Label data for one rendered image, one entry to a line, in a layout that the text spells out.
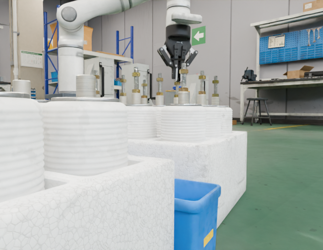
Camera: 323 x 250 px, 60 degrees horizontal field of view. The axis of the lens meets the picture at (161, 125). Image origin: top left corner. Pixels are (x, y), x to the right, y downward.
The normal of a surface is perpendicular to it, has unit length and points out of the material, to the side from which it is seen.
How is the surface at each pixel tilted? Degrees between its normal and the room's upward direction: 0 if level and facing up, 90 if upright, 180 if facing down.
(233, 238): 0
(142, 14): 90
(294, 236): 0
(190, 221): 92
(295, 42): 90
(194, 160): 90
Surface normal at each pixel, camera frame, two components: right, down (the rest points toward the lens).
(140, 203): 0.87, 0.03
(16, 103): 0.76, -0.51
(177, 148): -0.46, 0.04
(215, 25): -0.69, 0.04
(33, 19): 0.73, 0.04
